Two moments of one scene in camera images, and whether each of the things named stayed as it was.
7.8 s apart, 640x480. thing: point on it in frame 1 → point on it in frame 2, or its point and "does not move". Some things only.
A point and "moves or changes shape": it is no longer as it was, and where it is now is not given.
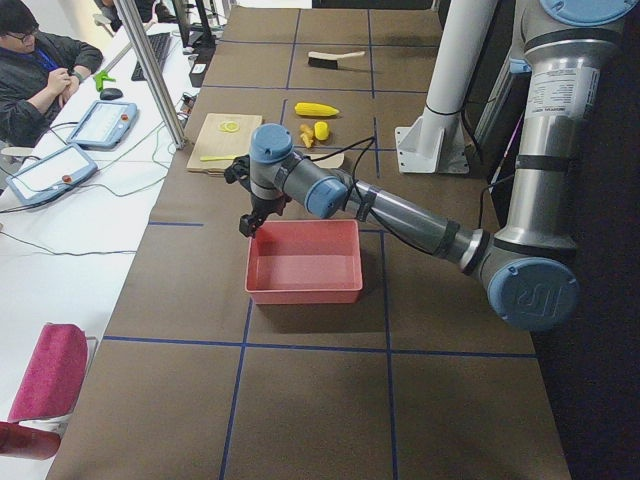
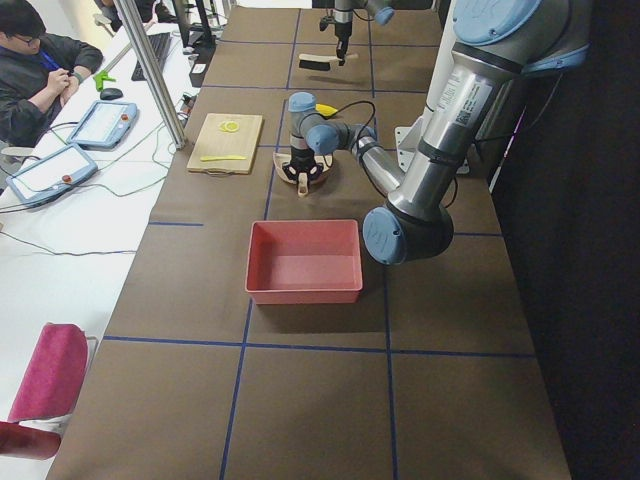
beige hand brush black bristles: (329, 60) moves or changes shape
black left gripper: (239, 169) → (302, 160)
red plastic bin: (298, 262) does not move
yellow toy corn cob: (315, 109) does not move
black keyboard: (159, 44) does not move
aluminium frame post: (151, 73) does not move
